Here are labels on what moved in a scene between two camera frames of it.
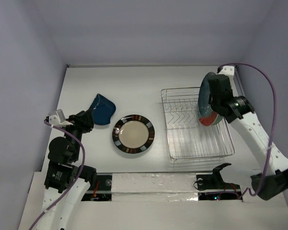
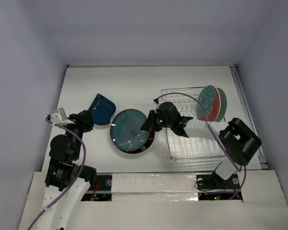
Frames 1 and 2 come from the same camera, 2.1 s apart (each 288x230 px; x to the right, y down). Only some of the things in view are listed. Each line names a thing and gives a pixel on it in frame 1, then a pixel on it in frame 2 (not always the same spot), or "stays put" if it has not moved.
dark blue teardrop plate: [102, 109] stays put
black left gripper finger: [88, 114] stays put
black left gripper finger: [86, 126] stays put
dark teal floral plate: [204, 105] → [126, 132]
